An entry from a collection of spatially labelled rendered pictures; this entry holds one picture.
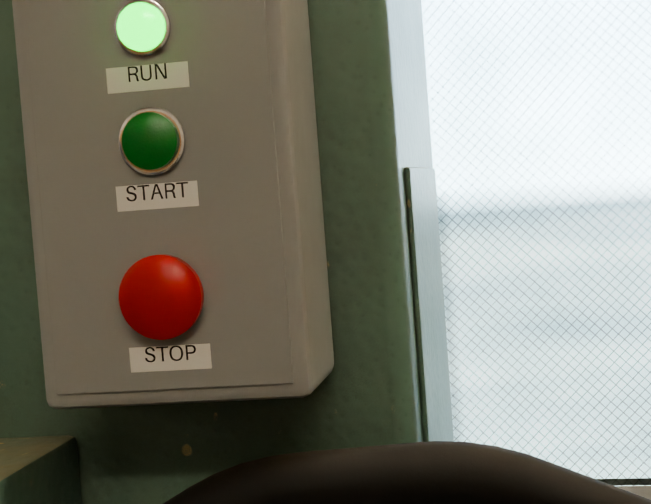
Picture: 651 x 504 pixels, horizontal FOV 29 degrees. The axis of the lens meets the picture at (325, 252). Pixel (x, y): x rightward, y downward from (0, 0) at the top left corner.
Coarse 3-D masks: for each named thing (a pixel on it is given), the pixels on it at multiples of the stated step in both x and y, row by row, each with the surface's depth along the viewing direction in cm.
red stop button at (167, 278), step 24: (144, 264) 44; (168, 264) 44; (120, 288) 44; (144, 288) 44; (168, 288) 44; (192, 288) 44; (144, 312) 44; (168, 312) 44; (192, 312) 44; (168, 336) 44
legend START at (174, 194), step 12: (120, 192) 45; (132, 192) 45; (144, 192) 45; (156, 192) 45; (168, 192) 44; (180, 192) 44; (192, 192) 44; (120, 204) 45; (132, 204) 45; (144, 204) 45; (156, 204) 45; (168, 204) 44; (180, 204) 44; (192, 204) 44
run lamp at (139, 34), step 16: (144, 0) 44; (128, 16) 44; (144, 16) 44; (160, 16) 44; (128, 32) 44; (144, 32) 44; (160, 32) 44; (128, 48) 44; (144, 48) 44; (160, 48) 44
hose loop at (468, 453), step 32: (352, 448) 47; (384, 448) 46; (416, 448) 46; (448, 448) 46; (480, 448) 46; (224, 480) 47; (256, 480) 46; (288, 480) 46; (320, 480) 46; (352, 480) 46; (384, 480) 46; (416, 480) 45; (448, 480) 45; (480, 480) 45; (512, 480) 45; (544, 480) 45; (576, 480) 45
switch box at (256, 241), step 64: (64, 0) 45; (128, 0) 44; (192, 0) 44; (256, 0) 44; (64, 64) 45; (128, 64) 44; (192, 64) 44; (256, 64) 44; (64, 128) 45; (192, 128) 44; (256, 128) 44; (64, 192) 45; (256, 192) 44; (320, 192) 49; (64, 256) 45; (128, 256) 45; (192, 256) 44; (256, 256) 44; (320, 256) 48; (64, 320) 45; (256, 320) 44; (320, 320) 47; (64, 384) 46; (128, 384) 45; (192, 384) 45; (256, 384) 44
